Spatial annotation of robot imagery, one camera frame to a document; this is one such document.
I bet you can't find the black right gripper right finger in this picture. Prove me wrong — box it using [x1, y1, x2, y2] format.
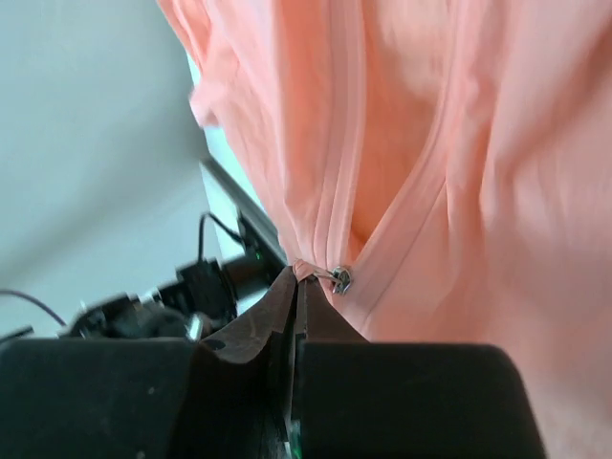
[295, 280, 545, 458]

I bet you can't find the pink hooded zip jacket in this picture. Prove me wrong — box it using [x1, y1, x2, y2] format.
[160, 1, 611, 458]

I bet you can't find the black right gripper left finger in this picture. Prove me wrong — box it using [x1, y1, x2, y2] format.
[1, 269, 296, 458]

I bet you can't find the aluminium table frame rail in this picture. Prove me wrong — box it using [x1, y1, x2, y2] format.
[201, 156, 288, 268]

